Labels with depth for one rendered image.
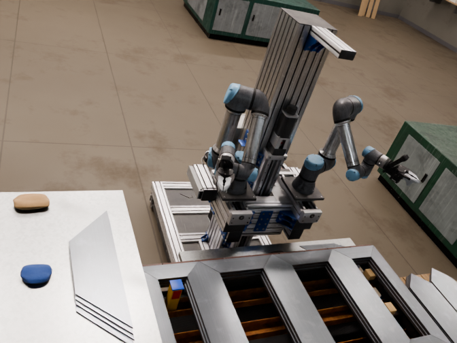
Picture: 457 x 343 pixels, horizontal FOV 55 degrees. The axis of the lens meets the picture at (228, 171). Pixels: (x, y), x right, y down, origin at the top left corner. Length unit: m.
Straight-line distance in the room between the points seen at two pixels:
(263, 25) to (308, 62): 6.16
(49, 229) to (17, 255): 0.20
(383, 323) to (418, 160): 2.92
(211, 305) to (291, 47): 1.40
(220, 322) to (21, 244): 0.96
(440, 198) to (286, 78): 2.88
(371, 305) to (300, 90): 1.27
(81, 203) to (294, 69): 1.35
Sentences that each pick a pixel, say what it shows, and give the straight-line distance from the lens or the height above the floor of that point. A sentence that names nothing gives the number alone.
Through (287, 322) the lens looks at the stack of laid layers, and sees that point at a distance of 2.33.
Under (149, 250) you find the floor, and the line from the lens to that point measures 3.58.
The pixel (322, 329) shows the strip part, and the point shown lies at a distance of 2.37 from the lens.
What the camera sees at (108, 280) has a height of 1.07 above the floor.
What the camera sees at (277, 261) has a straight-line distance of 2.56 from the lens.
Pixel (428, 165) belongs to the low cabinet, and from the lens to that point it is 5.13.
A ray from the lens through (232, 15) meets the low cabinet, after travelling 8.38.
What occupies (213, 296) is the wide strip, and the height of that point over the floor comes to 0.87.
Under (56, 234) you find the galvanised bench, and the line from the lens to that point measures 2.14.
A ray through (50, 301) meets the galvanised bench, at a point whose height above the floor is 1.05.
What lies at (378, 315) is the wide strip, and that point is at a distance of 2.61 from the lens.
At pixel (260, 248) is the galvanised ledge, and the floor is 0.68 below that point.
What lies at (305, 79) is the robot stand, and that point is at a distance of 2.61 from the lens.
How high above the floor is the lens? 2.56
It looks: 33 degrees down
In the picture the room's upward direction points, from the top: 18 degrees clockwise
